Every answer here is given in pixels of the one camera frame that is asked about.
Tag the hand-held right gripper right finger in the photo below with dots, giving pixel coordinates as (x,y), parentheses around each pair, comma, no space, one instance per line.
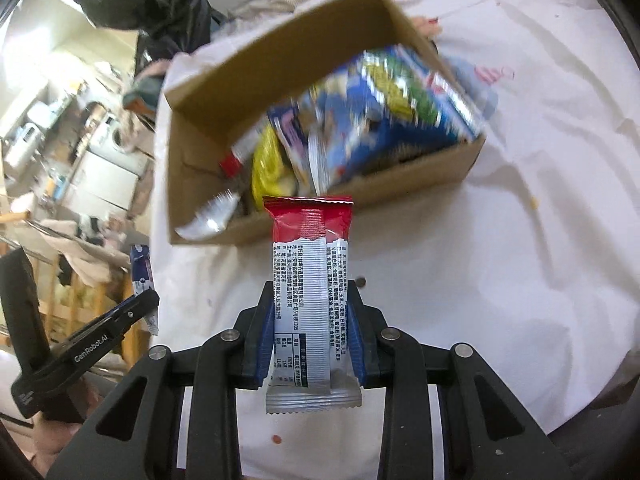
(357,345)

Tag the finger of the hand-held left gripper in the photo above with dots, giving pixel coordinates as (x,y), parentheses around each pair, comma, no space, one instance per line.
(135,311)

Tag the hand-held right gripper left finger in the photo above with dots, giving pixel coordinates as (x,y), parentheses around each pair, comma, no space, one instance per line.
(262,340)

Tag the small blue white packet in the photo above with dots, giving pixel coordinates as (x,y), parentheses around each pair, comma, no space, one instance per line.
(141,272)

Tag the red white snack bar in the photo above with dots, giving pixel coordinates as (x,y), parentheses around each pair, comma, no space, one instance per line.
(305,285)

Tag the yellow snack packet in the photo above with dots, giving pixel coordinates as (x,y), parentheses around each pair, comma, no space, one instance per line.
(267,165)

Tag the brown cardboard box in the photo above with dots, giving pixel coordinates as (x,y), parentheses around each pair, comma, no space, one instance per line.
(280,60)

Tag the person's left hand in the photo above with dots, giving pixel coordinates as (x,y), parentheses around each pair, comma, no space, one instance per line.
(55,442)

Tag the beige hanging towel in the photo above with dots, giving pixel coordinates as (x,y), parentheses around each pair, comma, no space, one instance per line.
(75,245)

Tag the clear white snack packet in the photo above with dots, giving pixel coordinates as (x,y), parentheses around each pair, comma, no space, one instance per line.
(210,215)

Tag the white kitchen cabinet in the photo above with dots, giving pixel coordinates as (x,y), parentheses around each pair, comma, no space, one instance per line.
(105,180)

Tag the white bed sheet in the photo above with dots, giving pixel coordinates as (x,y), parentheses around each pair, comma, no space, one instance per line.
(500,260)

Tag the white washing machine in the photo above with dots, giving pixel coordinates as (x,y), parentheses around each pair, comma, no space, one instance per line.
(107,130)

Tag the red capped white packet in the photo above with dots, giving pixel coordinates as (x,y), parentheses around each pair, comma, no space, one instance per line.
(242,152)

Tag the blue purple snack packet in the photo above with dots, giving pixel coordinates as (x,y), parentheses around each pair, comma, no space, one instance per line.
(292,132)

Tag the orange grey cloth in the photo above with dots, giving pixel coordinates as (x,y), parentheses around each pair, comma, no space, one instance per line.
(145,85)

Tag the black plastic bag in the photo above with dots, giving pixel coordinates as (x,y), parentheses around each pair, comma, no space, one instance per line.
(145,5)

